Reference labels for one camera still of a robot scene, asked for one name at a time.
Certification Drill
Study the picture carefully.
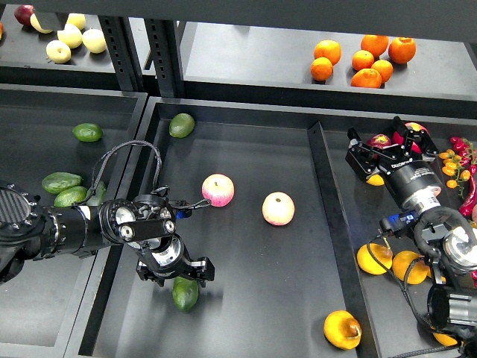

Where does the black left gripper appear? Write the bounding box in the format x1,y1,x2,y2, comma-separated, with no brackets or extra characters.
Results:
136,234,215,287

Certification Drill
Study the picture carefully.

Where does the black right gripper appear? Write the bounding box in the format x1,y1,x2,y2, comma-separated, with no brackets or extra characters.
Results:
345,116,442,209

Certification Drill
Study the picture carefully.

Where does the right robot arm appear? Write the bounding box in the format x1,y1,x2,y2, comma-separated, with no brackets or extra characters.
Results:
345,116,476,357

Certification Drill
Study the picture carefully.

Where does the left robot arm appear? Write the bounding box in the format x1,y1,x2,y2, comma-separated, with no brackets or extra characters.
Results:
1,140,215,286

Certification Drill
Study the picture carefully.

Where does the yellow pear right tray left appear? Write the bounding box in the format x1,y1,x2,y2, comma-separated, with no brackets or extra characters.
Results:
356,243,393,275

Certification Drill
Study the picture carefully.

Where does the yellow pear tray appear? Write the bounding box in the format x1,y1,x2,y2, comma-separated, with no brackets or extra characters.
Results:
432,333,458,347
356,243,393,275
391,251,429,285

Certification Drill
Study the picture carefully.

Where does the yellow pear right tray middle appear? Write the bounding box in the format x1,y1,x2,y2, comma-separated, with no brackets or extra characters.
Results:
391,251,429,285

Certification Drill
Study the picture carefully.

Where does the green avocado left middle pile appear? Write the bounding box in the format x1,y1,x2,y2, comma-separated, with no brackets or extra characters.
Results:
54,186,88,207

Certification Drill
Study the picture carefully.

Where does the green avocado pile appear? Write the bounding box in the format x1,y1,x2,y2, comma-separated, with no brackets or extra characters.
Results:
41,172,83,194
54,186,88,207

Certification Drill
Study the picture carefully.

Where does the round green avocado top centre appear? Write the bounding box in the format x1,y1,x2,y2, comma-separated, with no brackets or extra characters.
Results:
169,113,195,138

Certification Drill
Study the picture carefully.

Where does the green avocado left upper pile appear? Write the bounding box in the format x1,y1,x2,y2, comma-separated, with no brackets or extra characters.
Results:
41,172,83,194

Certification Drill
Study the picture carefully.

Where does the green avocado upper left tray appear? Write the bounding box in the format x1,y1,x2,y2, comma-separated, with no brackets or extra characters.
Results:
72,122,103,142

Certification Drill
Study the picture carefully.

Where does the pale yellow pear right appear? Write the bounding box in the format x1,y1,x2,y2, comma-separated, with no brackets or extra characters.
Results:
82,28,107,54

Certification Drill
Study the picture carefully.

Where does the pale yellow pear front left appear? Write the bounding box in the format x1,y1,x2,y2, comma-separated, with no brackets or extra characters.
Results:
45,40,72,64

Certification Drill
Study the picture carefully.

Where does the pale yellow pear middle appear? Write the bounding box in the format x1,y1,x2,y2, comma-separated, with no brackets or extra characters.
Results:
57,24,83,49

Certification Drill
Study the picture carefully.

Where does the bright red apple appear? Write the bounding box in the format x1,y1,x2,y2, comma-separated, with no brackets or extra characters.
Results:
391,122,429,154

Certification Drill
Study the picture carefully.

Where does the orange cherry tomato bunch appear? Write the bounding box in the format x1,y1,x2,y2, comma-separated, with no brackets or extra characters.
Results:
439,148,471,189

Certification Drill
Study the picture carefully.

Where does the red cherry tomato bunch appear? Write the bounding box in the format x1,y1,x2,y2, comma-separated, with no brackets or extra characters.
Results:
449,136,476,176

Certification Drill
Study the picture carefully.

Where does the orange bottom front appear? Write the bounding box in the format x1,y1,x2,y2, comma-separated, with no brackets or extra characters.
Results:
350,68,382,89

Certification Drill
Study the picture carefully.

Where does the small orange right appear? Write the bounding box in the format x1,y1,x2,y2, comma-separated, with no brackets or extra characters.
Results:
371,60,394,84

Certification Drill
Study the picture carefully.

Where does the small orange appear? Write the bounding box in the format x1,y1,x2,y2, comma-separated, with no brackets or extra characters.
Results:
352,50,375,72
371,60,394,84

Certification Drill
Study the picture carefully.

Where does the pink red apple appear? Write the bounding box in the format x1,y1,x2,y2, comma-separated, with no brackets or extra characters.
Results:
201,173,235,207

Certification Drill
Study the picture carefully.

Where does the red chili pepper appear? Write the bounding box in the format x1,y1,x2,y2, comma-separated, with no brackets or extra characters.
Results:
458,176,476,217

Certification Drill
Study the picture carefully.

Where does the small orange centre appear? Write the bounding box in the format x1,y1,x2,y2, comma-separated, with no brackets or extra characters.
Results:
352,50,375,72

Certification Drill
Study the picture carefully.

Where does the orange top right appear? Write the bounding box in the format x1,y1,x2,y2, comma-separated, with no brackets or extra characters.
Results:
388,37,417,64

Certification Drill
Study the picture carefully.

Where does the orange lower left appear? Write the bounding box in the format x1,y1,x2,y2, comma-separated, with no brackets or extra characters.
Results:
310,57,333,81

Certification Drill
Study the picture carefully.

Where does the orange top middle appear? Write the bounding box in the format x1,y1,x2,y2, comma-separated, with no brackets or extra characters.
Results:
361,34,389,58

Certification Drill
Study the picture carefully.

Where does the large black centre tray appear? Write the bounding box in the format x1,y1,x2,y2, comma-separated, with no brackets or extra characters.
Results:
63,95,477,358

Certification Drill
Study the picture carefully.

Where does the orange top left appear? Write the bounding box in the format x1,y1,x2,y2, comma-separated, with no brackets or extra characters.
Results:
314,40,342,66

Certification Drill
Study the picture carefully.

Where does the pale yellow pink apple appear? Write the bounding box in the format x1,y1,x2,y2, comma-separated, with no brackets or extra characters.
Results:
262,192,295,226

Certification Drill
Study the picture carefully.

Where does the black metal tray divider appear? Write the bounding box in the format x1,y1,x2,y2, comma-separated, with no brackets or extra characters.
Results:
307,122,381,357

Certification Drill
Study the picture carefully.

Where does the black left tray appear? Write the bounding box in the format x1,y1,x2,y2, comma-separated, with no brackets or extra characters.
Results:
1,84,147,357

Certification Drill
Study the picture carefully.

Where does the dark green avocado by wall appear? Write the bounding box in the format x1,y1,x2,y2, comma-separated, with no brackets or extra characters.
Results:
86,181,107,206

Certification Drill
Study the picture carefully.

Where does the black perforated shelf post right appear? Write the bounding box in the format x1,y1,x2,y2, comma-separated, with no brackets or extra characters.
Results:
144,19,185,98

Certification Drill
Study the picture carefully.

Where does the black perforated shelf post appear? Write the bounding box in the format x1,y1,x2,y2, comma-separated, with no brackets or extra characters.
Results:
144,19,185,98
98,15,145,92

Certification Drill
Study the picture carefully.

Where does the black perforated shelf post left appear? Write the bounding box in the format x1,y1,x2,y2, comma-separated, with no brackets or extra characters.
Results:
98,15,145,92

